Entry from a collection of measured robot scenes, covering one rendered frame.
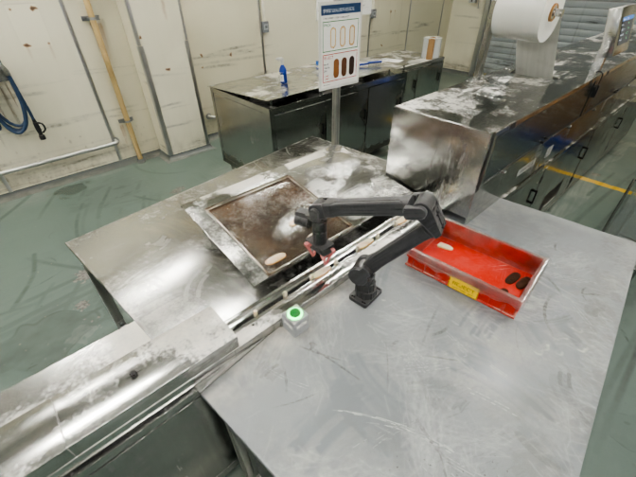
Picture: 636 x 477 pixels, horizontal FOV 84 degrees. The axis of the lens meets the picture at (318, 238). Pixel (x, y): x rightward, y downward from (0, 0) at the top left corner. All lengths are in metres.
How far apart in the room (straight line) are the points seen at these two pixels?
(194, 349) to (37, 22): 3.82
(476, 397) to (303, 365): 0.55
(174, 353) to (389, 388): 0.68
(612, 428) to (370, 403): 1.59
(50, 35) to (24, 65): 0.38
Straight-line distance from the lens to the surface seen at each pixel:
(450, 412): 1.23
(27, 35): 4.56
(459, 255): 1.73
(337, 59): 2.36
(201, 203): 1.79
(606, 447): 2.45
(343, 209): 1.21
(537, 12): 2.29
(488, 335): 1.44
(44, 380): 1.52
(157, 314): 1.52
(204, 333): 1.26
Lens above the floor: 1.87
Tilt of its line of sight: 38 degrees down
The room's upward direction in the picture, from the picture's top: 1 degrees counter-clockwise
